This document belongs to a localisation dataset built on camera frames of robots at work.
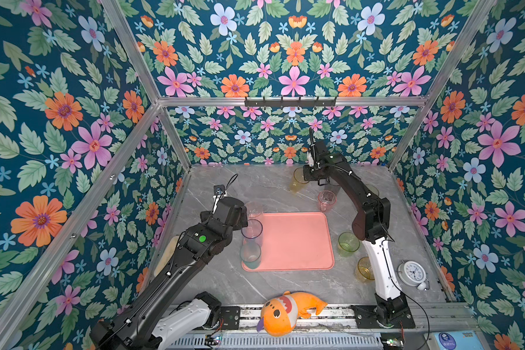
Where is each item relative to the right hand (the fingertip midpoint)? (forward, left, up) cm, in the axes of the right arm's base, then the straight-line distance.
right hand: (313, 171), depth 100 cm
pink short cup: (-8, -7, -11) cm, 15 cm away
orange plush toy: (-58, +14, -5) cm, 60 cm away
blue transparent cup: (-32, +25, 0) cm, 40 cm away
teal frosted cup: (-37, +27, -10) cm, 47 cm away
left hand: (-30, +31, +11) cm, 44 cm away
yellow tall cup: (-8, +7, +1) cm, 11 cm away
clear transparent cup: (-14, +28, -13) cm, 33 cm away
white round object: (-42, -35, -11) cm, 56 cm away
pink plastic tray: (-30, +9, -13) cm, 33 cm away
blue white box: (-62, -45, -11) cm, 77 cm away
